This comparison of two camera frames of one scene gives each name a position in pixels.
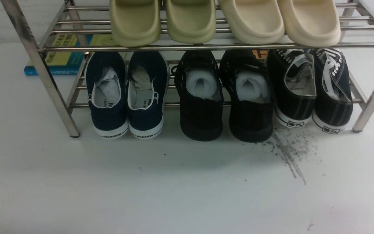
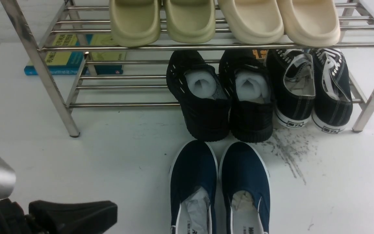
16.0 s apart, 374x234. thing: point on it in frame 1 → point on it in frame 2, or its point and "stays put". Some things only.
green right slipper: [191, 21] stays put
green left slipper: [135, 23] stays put
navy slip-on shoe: [148, 81] → [245, 180]
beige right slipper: [311, 23] stays put
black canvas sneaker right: [332, 111] stays put
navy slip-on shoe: [105, 76] → [193, 178]
